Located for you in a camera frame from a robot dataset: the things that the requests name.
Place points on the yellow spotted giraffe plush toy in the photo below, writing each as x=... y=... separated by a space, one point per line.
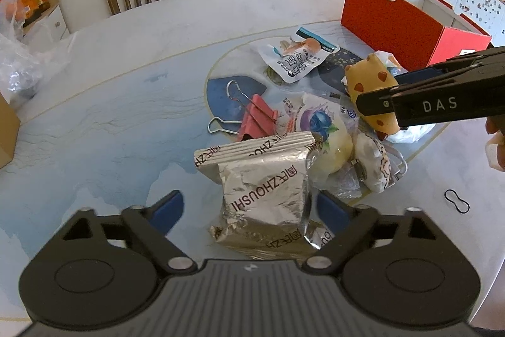
x=367 y=74

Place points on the red cardboard box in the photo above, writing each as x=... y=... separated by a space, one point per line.
x=386 y=25

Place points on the person's right hand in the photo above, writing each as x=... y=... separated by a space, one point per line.
x=496 y=149

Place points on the small white drawer cabinet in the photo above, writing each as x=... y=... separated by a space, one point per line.
x=49 y=21

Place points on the stack of silver foil packets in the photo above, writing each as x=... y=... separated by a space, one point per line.
x=260 y=187

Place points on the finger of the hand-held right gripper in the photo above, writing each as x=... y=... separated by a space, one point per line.
x=374 y=102
x=418 y=75

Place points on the crumpled clear plastic bag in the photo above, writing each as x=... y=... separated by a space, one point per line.
x=23 y=56

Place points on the brown cardboard box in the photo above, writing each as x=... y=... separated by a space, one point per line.
x=8 y=135

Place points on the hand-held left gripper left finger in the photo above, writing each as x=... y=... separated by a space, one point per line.
x=167 y=208

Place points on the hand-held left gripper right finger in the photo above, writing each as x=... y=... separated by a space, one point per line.
x=333 y=208

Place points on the bread packet with blueberry print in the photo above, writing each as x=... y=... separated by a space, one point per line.
x=331 y=147

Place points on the pink binder clip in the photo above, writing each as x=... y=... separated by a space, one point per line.
x=256 y=116

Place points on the white cabinet with stickers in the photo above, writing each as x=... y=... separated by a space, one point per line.
x=473 y=1

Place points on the white snack packet orange print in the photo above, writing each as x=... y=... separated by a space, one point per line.
x=296 y=62

